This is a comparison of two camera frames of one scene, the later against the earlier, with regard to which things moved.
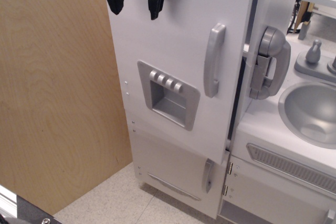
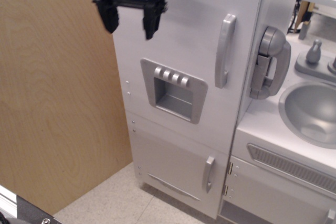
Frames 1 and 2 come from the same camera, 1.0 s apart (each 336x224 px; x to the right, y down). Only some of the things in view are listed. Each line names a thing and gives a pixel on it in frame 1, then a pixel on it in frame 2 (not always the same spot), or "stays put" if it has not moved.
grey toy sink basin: x=307 y=110 stays put
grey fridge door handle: x=217 y=35 -> x=221 y=72
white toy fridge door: x=184 y=74 stays put
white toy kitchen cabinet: x=230 y=117 stays put
